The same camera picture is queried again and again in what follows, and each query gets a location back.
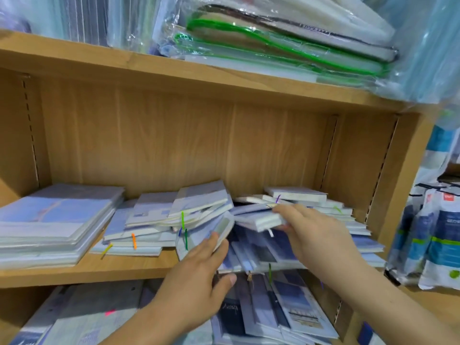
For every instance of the person's right hand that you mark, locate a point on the person's right hand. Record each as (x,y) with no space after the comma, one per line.
(320,240)

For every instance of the person's left hand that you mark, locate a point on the person's left hand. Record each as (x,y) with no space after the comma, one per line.
(190,287)

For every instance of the row of patterned notebooks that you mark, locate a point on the row of patterned notebooks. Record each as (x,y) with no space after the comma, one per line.
(280,309)

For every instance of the pile of small notebooks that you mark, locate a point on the pile of small notebooks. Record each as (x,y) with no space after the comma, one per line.
(151,212)

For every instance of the stack of large blue notebooks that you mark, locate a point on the stack of large blue notebooks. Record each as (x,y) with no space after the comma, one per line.
(57,219)

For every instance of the wooden shelf unit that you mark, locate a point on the wooden shelf unit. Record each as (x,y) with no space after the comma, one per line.
(180,75)

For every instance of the person's right forearm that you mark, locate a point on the person's right forearm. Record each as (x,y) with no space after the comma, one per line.
(402,305)

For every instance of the stack of green edged packets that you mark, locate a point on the stack of green edged packets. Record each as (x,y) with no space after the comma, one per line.
(287,39)

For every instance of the light blue plastic bag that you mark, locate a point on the light blue plastic bag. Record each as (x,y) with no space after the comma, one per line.
(424,46)

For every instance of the row of plastic wrapped folders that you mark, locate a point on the row of plastic wrapped folders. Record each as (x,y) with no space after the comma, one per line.
(79,18)

